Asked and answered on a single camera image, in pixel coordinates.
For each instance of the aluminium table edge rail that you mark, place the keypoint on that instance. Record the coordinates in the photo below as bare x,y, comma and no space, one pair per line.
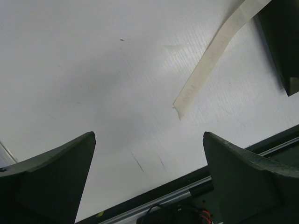
182,187

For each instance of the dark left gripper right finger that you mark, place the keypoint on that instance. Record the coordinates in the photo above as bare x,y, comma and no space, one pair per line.
250,188

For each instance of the black wrapping paper sheet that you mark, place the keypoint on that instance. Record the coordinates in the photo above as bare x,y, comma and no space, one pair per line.
279,21

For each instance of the cream ribbon strip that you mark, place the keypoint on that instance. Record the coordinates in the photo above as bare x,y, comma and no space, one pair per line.
245,12

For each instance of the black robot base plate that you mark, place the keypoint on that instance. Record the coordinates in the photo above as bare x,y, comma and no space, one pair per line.
202,206

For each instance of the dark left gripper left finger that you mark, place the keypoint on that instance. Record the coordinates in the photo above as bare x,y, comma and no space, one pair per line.
47,189

